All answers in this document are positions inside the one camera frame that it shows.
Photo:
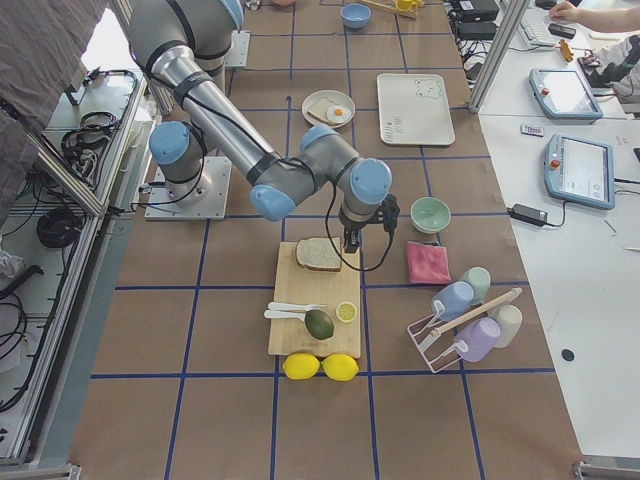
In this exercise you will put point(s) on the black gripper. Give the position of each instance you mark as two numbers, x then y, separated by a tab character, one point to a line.
353	229

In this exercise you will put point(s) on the bread slice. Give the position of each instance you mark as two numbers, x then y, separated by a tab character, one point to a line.
317	110
319	254

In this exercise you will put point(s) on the person forearm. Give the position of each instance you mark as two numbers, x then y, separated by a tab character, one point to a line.
603	21

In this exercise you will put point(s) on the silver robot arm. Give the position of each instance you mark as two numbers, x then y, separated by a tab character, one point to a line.
181	45

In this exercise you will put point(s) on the cream round plate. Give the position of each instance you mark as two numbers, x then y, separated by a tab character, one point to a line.
338	97

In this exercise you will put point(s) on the bread slice on plate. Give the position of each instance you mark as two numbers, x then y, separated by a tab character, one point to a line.
317	110

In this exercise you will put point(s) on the half lemon slice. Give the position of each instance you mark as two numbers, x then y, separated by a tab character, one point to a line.
346	312

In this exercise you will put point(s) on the pink cloth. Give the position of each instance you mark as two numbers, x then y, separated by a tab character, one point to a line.
427	264

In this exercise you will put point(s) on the green avocado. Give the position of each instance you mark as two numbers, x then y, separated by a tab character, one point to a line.
319	324

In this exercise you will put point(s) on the green bowl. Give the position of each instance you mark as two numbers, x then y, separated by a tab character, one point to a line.
430	215

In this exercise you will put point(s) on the white plastic knife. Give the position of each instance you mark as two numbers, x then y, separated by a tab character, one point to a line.
275	314

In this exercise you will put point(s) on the blue mug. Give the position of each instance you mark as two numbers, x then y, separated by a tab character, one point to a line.
452	301

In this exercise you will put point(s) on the right yellow lemon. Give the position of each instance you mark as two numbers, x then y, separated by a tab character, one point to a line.
340	367

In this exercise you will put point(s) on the yellow lemon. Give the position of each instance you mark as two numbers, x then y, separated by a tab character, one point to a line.
301	366
340	367

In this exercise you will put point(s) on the left yellow lemon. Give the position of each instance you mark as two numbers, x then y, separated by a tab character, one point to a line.
301	366

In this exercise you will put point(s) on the green mug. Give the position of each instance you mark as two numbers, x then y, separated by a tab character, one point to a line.
479	278

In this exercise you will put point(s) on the fried egg toy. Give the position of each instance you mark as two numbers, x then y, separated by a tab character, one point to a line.
337	114

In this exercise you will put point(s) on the wooden rolling pin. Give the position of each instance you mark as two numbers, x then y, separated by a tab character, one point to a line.
506	298

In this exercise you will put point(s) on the white mug rack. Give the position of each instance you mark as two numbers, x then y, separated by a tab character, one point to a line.
438	354

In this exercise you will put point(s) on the cream bear tray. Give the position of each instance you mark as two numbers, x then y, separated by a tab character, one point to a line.
414	110

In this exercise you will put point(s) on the purple mug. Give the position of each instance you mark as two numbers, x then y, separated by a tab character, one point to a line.
475	341

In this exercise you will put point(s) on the white mug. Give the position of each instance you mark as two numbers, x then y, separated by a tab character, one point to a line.
509	318

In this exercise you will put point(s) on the black power adapter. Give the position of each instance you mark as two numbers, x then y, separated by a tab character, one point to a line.
527	214

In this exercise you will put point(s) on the blue bowl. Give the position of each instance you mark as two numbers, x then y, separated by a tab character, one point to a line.
355	15

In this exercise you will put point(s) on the near teach pendant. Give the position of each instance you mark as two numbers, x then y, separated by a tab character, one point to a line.
580	171

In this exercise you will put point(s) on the teach pendant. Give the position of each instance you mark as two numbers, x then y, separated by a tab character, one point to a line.
564	95
580	171

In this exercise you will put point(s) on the wooden dish rack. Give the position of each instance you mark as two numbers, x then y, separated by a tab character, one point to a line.
390	7

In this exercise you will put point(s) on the yellow cup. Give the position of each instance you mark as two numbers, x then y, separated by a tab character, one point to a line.
404	5

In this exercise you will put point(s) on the pink bowl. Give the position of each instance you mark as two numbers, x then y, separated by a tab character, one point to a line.
284	3

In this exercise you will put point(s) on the far teach pendant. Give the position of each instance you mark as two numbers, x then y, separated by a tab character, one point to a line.
564	95

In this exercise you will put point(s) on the grey fabric cover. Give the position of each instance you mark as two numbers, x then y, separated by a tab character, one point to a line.
41	47

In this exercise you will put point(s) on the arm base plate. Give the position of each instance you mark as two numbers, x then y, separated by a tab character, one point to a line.
237	56
207	201

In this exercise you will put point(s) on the aluminium frame post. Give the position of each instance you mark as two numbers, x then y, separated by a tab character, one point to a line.
508	27

